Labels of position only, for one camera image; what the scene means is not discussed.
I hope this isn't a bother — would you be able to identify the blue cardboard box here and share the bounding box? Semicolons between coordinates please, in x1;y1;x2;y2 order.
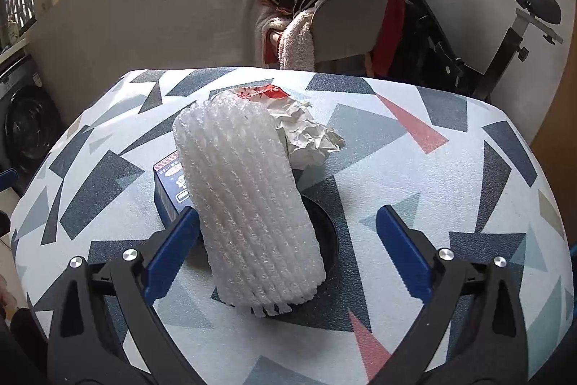
153;152;192;229

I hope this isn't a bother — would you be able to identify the white foam fruit net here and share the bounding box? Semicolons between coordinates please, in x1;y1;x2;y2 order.
173;91;327;316

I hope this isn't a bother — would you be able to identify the white paper wrapper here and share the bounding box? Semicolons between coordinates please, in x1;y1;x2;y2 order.
235;84;346;170

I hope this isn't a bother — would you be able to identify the person's left hand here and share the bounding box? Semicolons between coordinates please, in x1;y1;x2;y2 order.
0;276;19;320

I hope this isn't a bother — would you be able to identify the grey washing machine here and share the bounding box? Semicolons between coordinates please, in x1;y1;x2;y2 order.
0;51;63;196

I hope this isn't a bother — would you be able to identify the geometric patterned table cover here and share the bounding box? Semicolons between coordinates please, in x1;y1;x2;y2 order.
11;67;574;384

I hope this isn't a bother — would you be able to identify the wooden panel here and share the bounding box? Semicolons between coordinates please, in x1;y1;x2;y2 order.
529;41;577;241

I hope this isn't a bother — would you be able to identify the black exercise bike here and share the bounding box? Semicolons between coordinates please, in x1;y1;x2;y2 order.
371;0;564;102

